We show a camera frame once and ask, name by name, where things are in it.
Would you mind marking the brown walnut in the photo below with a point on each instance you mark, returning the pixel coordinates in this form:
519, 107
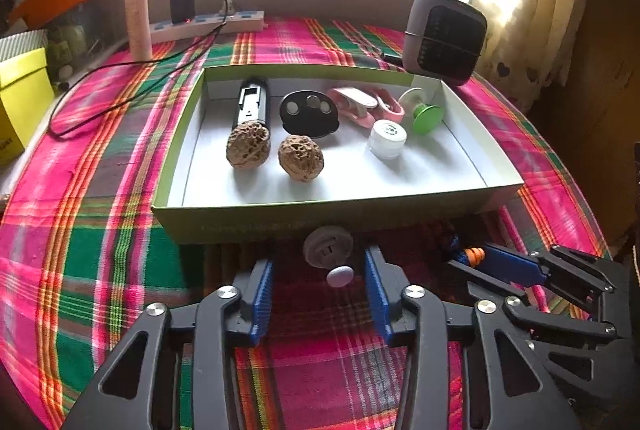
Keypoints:
301, 158
248, 145

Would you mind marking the green striped box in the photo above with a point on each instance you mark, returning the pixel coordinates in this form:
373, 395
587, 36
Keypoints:
22, 45

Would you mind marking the black rectangular device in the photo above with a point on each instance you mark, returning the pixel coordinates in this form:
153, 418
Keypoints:
252, 105

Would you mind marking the cream heart print curtain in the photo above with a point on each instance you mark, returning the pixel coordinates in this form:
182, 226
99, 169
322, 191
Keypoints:
545, 10

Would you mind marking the green and white spool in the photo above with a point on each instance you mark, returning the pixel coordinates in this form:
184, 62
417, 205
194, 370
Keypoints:
425, 117

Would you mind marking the blue orange small toy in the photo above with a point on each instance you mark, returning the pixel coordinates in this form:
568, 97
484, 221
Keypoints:
472, 256

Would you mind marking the white plug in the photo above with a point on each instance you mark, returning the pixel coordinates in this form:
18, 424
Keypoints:
231, 6

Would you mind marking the long pink clip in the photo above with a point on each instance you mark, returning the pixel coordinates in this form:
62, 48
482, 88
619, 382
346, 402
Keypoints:
350, 99

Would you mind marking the green and white cardboard box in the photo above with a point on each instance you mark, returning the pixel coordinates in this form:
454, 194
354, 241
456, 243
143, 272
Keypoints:
350, 180

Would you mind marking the grey desk fan heater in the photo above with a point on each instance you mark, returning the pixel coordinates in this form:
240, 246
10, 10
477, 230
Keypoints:
445, 40

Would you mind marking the pale green jar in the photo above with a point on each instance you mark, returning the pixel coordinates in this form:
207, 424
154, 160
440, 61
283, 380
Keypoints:
67, 40

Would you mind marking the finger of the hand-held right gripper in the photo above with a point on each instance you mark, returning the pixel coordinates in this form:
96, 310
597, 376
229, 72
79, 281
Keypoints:
490, 282
510, 265

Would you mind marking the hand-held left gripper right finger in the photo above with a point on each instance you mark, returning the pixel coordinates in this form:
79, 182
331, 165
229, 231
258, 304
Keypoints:
377, 295

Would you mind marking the white power strip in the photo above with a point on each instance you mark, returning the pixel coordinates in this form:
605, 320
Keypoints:
245, 20

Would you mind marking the black oval three-button remote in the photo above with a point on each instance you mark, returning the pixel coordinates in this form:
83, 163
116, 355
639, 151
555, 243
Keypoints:
307, 122

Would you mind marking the black charger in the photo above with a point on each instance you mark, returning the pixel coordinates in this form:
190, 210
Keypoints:
181, 5

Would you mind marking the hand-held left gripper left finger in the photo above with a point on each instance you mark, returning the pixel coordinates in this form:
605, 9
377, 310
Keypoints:
262, 300

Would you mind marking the cream tube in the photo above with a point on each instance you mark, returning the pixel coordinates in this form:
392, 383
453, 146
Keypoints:
137, 15

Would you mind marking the yellow box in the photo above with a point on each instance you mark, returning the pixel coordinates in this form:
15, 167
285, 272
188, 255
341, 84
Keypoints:
22, 110

